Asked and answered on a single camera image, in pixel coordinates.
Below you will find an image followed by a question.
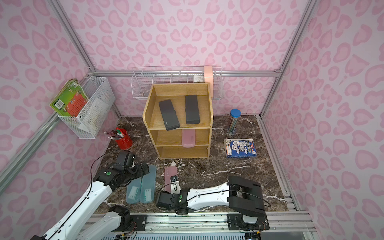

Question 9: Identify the pink pencil case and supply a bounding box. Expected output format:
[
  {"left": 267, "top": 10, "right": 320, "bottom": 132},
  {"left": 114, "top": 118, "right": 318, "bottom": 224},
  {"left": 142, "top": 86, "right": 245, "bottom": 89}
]
[
  {"left": 164, "top": 166, "right": 181, "bottom": 194},
  {"left": 182, "top": 129, "right": 196, "bottom": 148}
]

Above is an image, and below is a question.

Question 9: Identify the black pencil case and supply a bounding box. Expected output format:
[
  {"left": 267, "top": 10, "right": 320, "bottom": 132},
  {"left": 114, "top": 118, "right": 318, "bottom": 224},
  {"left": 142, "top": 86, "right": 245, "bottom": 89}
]
[
  {"left": 185, "top": 95, "right": 200, "bottom": 125},
  {"left": 159, "top": 100, "right": 180, "bottom": 131}
]

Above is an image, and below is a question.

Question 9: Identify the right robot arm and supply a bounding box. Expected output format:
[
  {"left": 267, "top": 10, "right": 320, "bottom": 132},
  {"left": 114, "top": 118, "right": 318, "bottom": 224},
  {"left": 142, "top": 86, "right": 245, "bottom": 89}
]
[{"left": 156, "top": 176, "right": 271, "bottom": 224}]

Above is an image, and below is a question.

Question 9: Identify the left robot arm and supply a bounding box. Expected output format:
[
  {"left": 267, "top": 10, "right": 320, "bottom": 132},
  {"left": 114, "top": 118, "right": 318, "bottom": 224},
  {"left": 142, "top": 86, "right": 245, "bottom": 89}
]
[{"left": 32, "top": 151, "right": 150, "bottom": 240}]

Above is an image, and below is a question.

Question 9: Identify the wooden three-tier shelf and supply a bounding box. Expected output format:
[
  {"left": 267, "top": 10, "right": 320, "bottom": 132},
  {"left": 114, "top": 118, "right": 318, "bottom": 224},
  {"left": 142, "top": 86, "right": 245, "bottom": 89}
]
[{"left": 143, "top": 83, "right": 214, "bottom": 160}]

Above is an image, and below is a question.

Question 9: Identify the blue-lid pencil tube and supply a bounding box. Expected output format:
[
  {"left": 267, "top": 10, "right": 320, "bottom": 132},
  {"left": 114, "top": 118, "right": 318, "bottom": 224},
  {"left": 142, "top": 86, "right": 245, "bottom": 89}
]
[{"left": 227, "top": 109, "right": 241, "bottom": 135}]

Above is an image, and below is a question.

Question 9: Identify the red pen cup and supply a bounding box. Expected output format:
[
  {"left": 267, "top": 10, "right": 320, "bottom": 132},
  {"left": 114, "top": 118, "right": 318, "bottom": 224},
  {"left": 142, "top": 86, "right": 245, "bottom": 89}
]
[{"left": 115, "top": 128, "right": 133, "bottom": 150}]

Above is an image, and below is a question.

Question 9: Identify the white paper in basket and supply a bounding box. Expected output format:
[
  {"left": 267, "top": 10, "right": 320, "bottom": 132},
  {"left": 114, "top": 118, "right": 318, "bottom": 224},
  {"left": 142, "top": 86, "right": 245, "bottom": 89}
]
[{"left": 79, "top": 98, "right": 108, "bottom": 135}]

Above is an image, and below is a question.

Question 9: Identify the white mesh basket left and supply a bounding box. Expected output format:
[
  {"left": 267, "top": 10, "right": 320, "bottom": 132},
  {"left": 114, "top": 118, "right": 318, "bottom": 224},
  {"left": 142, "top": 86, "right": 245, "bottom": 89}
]
[{"left": 59, "top": 77, "right": 116, "bottom": 139}]

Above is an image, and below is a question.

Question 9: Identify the blue white box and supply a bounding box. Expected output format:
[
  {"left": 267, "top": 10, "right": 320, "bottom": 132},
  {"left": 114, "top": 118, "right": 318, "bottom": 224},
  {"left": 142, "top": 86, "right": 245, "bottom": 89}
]
[{"left": 224, "top": 139, "right": 257, "bottom": 158}]

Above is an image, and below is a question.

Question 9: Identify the green red booklet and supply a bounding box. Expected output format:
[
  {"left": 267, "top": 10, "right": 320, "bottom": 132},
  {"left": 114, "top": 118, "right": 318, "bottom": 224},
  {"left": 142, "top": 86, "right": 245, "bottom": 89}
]
[{"left": 50, "top": 79, "right": 89, "bottom": 117}]

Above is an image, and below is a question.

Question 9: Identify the pink box in rack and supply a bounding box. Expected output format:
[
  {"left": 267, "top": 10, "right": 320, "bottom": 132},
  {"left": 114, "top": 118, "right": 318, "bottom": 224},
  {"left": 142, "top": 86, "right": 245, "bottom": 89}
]
[{"left": 204, "top": 66, "right": 214, "bottom": 98}]

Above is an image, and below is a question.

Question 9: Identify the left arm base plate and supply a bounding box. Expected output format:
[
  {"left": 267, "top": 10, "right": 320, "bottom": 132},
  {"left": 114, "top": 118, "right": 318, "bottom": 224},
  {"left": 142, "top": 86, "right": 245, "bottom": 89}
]
[{"left": 119, "top": 214, "right": 148, "bottom": 233}]

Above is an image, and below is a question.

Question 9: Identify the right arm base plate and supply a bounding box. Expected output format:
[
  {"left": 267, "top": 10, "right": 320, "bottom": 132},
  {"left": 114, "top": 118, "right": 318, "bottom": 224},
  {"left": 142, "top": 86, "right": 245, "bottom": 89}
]
[{"left": 227, "top": 214, "right": 270, "bottom": 232}]

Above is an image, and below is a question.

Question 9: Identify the white wire rack back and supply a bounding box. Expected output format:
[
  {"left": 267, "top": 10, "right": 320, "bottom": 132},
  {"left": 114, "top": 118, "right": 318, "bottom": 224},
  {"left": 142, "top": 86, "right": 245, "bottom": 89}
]
[{"left": 130, "top": 66, "right": 225, "bottom": 101}]

